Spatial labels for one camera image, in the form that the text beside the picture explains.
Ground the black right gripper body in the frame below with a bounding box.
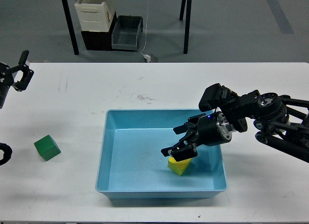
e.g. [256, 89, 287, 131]
[197, 112, 236, 146]

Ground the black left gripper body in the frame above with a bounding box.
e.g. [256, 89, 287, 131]
[0, 62, 11, 109]

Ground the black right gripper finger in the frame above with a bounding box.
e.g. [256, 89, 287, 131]
[173, 113, 206, 141]
[161, 141, 198, 162]

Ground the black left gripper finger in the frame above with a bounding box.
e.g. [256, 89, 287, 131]
[4, 50, 34, 91]

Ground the yellow wooden block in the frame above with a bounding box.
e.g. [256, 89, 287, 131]
[168, 157, 192, 176]

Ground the green wooden block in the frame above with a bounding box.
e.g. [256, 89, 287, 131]
[34, 135, 61, 161]

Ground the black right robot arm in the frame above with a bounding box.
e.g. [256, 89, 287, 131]
[161, 84, 309, 162]

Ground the light blue plastic box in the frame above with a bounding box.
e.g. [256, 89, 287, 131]
[96, 109, 227, 199]

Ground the white power adapter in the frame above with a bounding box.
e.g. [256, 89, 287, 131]
[143, 54, 151, 63]

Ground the dark brown crate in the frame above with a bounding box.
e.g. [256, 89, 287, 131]
[81, 13, 117, 51]

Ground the black table leg left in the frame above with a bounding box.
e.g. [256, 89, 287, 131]
[61, 0, 79, 55]

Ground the black table leg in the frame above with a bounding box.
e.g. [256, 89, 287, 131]
[179, 0, 192, 54]
[61, 0, 79, 55]

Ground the white plastic crate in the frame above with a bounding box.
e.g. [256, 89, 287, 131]
[74, 0, 115, 32]

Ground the grey plastic bin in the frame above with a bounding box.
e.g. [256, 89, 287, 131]
[112, 15, 143, 52]

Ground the black table leg right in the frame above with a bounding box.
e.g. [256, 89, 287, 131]
[179, 0, 192, 54]

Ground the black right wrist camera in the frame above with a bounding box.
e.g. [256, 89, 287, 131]
[198, 83, 238, 112]

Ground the white hanging cable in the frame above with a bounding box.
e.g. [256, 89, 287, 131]
[140, 0, 149, 56]

